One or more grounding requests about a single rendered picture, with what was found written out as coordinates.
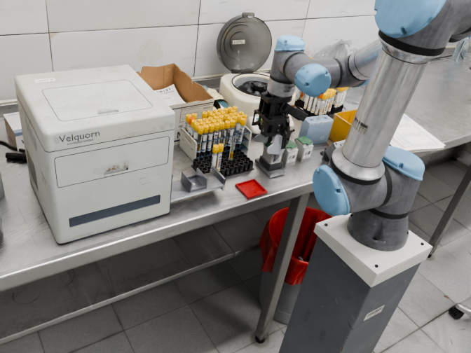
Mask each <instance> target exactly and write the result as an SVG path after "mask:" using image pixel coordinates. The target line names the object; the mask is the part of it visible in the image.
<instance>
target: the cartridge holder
mask: <svg viewBox="0 0 471 353"><path fill-rule="evenodd" d="M255 163H256V164H258V166H260V168H262V170H263V171H265V173H267V175H268V176H269V177H270V178H271V177H276V176H280V175H283V174H285V171H284V169H283V168H282V161H281V162H277V163H274V164H271V165H270V164H269V163H268V162H267V161H266V160H265V159H264V158H263V157H262V155H261V156H260V158H256V159H255Z"/></svg>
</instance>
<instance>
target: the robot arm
mask: <svg viewBox="0 0 471 353"><path fill-rule="evenodd" d="M374 10H375V11H376V14H375V16H374V17H375V21H376V24H377V26H378V28H379V31H378V38H377V39H375V40H373V41H372V42H370V43H368V44H367V45H365V46H363V47H362V48H360V49H359V50H356V51H355V52H354V53H351V54H350V55H348V56H347V57H341V58H328V59H311V58H310V57H309V56H307V55H306V54H305V53H304V50H305V41H304V40H303V39H302V38H300V37H298V36H292V35H282V36H280V37H279V38H278V40H277V43H276V46H275V50H274V56H273V62H272V66H271V73H270V76H269V80H268V87H267V90H268V91H267V92H265V93H262V94H261V99H260V103H259V109H255V110H254V116H253V120H252V126H254V125H258V128H259V129H260V130H261V132H260V133H261V134H258V135H257V136H256V137H255V138H254V141H257V142H263V143H264V144H267V143H271V141H272V137H274V138H273V143H272V144H271V145H270V146H269V147H268V148H267V150H266V152H267V153H268V154H275V162H276V161H278V159H279V158H280V156H281V155H282V154H283V152H284V150H285V148H286V147H287V144H288V142H289V137H290V126H289V124H290V119H289V116H288V114H289V115H291V116H293V117H294V118H295V119H297V120H302V121H303V122H304V120H305V119H306V117H307V115H308V114H307V113H305V111H304V110H303V109H302V108H300V107H296V106H294V105H292V104H290V103H289V102H291V100H292V97H293V94H294V91H295V87H297V88H298V89H299V90H300V91H301V92H303V93H305V94H306V95H308V96H309V97H319V96H320V95H321V94H324V93H325V92H326V91H327V90H328V89H332V88H347V87H352V88H356V87H360V86H361V85H367V86H366V88H365V91H364V94H363V96H362V99H361V101H360V104H359V106H358V108H357V111H356V114H355V117H354V119H353V122H352V124H351V126H350V129H349V132H348V135H347V137H346V140H345V142H344V145H343V146H340V147H338V148H336V149H335V150H334V152H333V153H332V156H331V159H330V161H329V164H328V165H321V166H320V167H318V168H316V170H315V171H314V173H313V191H314V194H315V198H316V200H317V202H318V204H319V205H320V207H321V208H322V209H323V210H324V211H325V212H326V213H327V214H329V215H331V216H340V215H344V216H345V215H348V214H351V215H350V216H349V219H348V224H347V228H348V232H349V233H350V234H351V236H352V237H353V238H354V239H355V240H357V241H358V242H359V243H360V244H363V245H364V246H366V247H369V248H371V249H375V250H379V251H396V250H398V249H401V248H402V247H403V246H404V245H405V244H406V242H407V239H408V236H409V229H408V225H409V212H410V209H411V206H412V204H413V201H414V198H415V196H416V193H417V190H418V187H419V185H420V183H421V181H422V180H423V173H424V170H425V165H424V163H423V161H422V160H421V159H420V158H419V157H418V156H416V155H414V154H413V153H411V152H409V151H406V150H404V149H402V148H398V147H394V146H389V144H390V142H391V140H392V138H393V136H394V133H395V131H396V129H397V127H398V125H399V123H400V121H401V119H402V116H403V115H404V112H405V111H406V109H407V106H408V104H409V102H410V100H411V98H412V95H413V93H414V91H415V89H416V87H417V85H418V82H419V81H420V79H421V76H422V75H423V72H424V71H425V68H426V66H427V64H428V62H429V61H430V60H432V59H434V58H436V57H439V56H440V55H442V53H443V52H444V49H445V48H446V45H447V43H455V42H458V41H460V40H462V39H464V38H467V37H469V36H471V0H375V4H374ZM255 114H259V119H258V121H256V122H254V118H255Z"/></svg>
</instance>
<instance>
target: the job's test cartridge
mask: <svg viewBox="0 0 471 353"><path fill-rule="evenodd" d="M266 150H267V147H266V146H265V145H264V150H263V154H262V157H263V158H264V159H265V160H266V161H267V162H268V163H269V164H270V165H271V164H274V163H277V162H281V159H282V155H281V156H280V158H279V159H278V161H276V162H275V154H268V153H267V152H266Z"/></svg>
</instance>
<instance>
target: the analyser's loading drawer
mask: <svg viewBox="0 0 471 353"><path fill-rule="evenodd" d="M193 183H194V184H195V185H193ZM225 183H226V178H225V177H224V176H223V175H222V174H221V173H220V172H219V171H218V170H217V169H216V167H215V166H212V171H211V172H209V173H206V174H203V173H202V172H201V171H200V170H199V169H198V168H197V169H196V174H193V175H190V176H186V175H185V174H184V173H183V172H182V175H181V180H178V181H173V182H172V192H171V202H172V201H175V200H180V199H182V198H187V197H190V196H193V195H197V194H201V193H205V192H208V191H213V190H216V189H218V188H220V189H221V190H222V191H224V188H225Z"/></svg>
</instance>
